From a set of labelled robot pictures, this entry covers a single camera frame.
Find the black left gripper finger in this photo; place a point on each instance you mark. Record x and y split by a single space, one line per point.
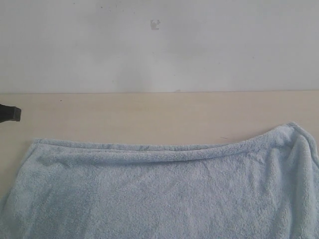
9 113

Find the light blue fleece towel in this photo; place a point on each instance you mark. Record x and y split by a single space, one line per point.
266 187

